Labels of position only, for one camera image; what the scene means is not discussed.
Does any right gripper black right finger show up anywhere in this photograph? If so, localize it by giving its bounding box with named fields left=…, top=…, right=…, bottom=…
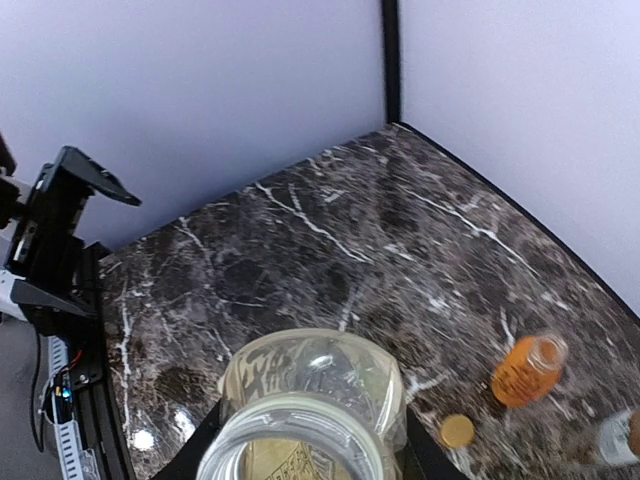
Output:
left=405, top=407, right=463, bottom=480

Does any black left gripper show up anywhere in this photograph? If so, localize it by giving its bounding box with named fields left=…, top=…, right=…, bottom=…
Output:
left=4, top=146, right=142, bottom=320

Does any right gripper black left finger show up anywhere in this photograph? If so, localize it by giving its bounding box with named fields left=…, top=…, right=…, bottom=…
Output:
left=158, top=401, right=221, bottom=480

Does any orange bottle cap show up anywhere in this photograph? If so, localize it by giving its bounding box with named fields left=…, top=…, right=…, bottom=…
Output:
left=439, top=414, right=475, bottom=449

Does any beige label tea bottle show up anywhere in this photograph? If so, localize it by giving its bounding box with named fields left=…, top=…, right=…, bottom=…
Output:
left=196, top=328, right=407, bottom=479

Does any orange juice bottle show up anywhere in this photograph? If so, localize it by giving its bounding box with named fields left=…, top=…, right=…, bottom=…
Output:
left=491, top=332, right=569, bottom=408

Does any brown drink bottle white label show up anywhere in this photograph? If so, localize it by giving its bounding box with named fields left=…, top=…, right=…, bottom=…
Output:
left=597, top=409, right=639, bottom=466

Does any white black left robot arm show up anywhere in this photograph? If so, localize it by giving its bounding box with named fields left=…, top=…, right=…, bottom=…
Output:
left=1, top=142, right=141, bottom=323

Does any black front table rail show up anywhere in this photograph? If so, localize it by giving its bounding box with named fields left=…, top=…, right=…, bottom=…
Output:
left=71, top=243, right=135, bottom=479

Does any white slotted cable duct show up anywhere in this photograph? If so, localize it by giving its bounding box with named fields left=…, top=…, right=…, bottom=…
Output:
left=48, top=337, right=100, bottom=480

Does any black left frame post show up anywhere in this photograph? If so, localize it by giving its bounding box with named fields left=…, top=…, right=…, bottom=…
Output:
left=380, top=0, right=401, bottom=123

